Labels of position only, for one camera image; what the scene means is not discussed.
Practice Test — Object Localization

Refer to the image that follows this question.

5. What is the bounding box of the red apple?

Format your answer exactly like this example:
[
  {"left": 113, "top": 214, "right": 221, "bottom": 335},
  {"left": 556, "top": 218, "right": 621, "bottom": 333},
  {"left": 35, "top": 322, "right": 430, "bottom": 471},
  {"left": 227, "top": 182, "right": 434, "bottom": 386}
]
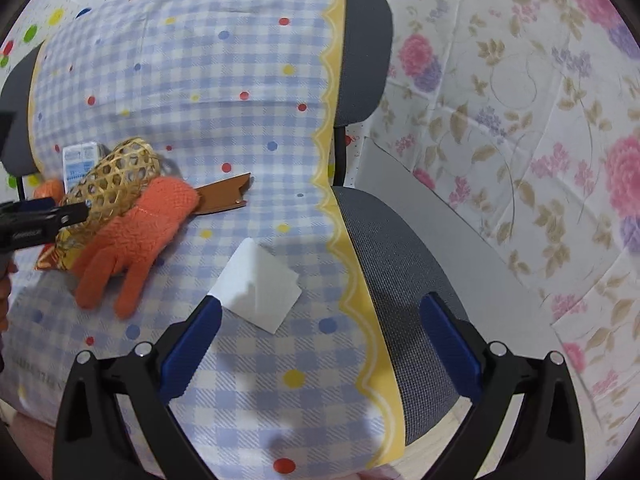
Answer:
[{"left": 34, "top": 179, "right": 65, "bottom": 203}]

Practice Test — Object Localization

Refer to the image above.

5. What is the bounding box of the orange knit glove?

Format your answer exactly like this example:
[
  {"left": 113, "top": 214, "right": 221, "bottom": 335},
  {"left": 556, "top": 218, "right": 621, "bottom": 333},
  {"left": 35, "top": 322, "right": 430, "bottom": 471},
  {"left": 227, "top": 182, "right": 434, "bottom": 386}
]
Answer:
[{"left": 72, "top": 177, "right": 200, "bottom": 320}]

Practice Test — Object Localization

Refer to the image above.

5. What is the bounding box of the red yellow snack wrapper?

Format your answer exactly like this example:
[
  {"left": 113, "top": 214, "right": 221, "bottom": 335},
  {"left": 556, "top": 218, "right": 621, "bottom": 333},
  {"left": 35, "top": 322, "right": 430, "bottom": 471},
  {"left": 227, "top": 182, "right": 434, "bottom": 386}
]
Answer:
[{"left": 35, "top": 243, "right": 80, "bottom": 271}]

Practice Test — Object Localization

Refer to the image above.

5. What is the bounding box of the grey chair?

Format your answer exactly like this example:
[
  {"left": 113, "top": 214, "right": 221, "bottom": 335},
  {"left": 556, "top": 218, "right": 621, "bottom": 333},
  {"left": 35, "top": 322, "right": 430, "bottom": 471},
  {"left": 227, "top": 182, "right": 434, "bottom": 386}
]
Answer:
[{"left": 0, "top": 0, "right": 471, "bottom": 449}]

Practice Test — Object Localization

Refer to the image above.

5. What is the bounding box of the white paper sheet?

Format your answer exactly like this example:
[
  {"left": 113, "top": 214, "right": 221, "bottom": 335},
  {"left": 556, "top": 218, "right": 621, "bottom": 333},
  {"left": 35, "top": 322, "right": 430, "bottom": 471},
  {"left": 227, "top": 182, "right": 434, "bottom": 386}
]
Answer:
[{"left": 208, "top": 238, "right": 302, "bottom": 335}]

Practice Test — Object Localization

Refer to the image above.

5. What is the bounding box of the checkered blue seat cloth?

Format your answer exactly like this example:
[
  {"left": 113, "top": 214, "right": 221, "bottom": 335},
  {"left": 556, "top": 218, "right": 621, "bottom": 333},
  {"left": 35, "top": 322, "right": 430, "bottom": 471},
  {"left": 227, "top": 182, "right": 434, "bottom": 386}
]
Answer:
[{"left": 0, "top": 0, "right": 407, "bottom": 480}]

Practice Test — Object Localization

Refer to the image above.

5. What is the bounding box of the woven bamboo ball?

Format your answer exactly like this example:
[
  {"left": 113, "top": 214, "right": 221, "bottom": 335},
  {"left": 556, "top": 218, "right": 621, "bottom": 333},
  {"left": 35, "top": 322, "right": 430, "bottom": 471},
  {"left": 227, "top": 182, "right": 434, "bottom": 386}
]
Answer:
[{"left": 53, "top": 136, "right": 160, "bottom": 270}]

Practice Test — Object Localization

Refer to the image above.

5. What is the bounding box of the brown cardboard piece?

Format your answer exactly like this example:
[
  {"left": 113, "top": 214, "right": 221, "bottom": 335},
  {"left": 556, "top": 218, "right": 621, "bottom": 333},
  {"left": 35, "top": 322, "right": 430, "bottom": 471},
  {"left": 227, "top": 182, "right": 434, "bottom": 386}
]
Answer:
[{"left": 193, "top": 172, "right": 252, "bottom": 216}]

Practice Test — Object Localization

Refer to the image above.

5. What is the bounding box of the white blue milk carton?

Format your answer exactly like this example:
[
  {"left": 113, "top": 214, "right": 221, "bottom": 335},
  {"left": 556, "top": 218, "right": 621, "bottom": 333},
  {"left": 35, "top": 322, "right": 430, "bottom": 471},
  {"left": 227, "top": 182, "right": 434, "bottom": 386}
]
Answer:
[{"left": 62, "top": 141, "right": 103, "bottom": 192}]

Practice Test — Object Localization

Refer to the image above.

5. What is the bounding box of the left hand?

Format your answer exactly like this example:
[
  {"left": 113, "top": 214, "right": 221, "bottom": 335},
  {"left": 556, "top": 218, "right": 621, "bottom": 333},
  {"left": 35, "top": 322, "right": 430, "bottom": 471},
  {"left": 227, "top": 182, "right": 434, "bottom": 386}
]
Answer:
[{"left": 0, "top": 260, "right": 17, "bottom": 333}]

